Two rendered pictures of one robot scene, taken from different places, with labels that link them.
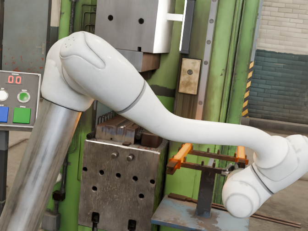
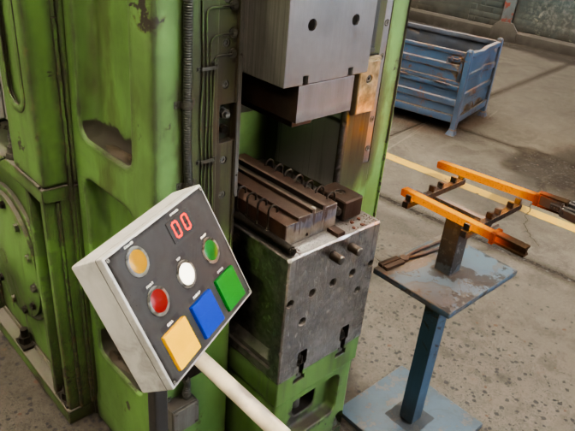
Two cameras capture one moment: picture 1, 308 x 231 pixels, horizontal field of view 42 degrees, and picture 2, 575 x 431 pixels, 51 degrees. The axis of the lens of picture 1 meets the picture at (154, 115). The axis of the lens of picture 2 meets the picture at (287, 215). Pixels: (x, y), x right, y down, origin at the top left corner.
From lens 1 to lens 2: 191 cm
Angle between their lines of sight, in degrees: 56
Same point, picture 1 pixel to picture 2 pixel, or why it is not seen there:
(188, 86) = (366, 102)
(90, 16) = (218, 14)
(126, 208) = (340, 317)
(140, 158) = (360, 242)
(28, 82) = (197, 215)
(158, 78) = not seen: hidden behind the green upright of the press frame
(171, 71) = not seen: hidden behind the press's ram
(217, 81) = (388, 79)
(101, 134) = (293, 234)
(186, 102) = (357, 126)
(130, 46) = (339, 70)
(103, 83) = not seen: outside the picture
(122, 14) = (330, 13)
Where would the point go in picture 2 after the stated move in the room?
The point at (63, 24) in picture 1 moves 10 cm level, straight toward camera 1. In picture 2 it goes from (166, 47) to (207, 55)
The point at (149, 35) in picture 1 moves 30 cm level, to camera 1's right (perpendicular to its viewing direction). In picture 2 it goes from (364, 43) to (415, 27)
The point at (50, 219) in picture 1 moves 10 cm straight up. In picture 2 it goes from (189, 410) to (189, 386)
